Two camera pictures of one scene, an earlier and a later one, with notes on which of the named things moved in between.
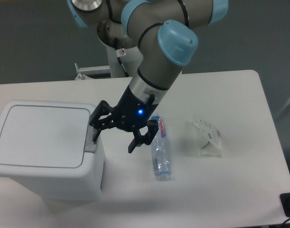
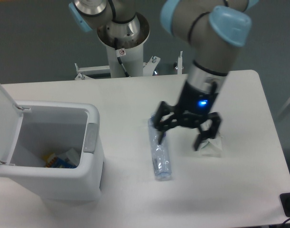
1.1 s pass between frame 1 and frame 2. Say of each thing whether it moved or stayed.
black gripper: moved
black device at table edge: stayed
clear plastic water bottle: stayed
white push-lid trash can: moved
